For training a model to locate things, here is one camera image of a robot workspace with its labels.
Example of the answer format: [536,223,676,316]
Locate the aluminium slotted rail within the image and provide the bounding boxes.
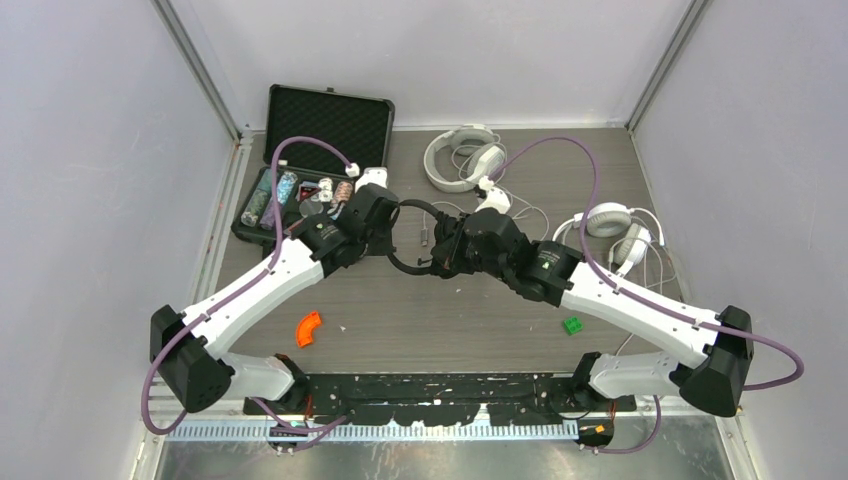
[166,419,579,443]

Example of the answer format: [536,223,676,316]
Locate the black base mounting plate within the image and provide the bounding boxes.
[268,373,636,426]

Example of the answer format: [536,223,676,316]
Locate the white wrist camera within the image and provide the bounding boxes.
[474,176,511,214]
[345,163,388,192]

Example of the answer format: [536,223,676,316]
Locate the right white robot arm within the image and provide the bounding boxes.
[429,208,754,417]

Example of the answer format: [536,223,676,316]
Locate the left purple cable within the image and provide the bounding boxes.
[141,135,362,452]

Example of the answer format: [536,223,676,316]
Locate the purple cable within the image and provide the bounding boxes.
[480,136,806,456]
[141,135,362,452]

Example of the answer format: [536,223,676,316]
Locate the green toy brick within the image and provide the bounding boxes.
[562,316,584,336]

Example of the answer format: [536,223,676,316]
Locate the orange curved plastic piece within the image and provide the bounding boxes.
[295,311,323,349]

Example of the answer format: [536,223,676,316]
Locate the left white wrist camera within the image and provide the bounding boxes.
[345,163,388,192]

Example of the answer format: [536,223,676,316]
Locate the white headphones at back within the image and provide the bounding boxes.
[419,123,551,233]

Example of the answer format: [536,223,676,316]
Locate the white grey headphones at right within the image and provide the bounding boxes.
[552,202,677,294]

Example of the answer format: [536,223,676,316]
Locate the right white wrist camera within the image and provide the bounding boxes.
[474,176,511,214]

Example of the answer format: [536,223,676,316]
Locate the black wired headphones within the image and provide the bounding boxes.
[387,199,469,276]

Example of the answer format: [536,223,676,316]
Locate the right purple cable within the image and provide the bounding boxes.
[480,136,806,456]

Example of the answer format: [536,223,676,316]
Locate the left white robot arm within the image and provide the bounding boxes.
[150,184,399,414]

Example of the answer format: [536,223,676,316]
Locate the black poker chip case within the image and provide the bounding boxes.
[231,84,395,256]

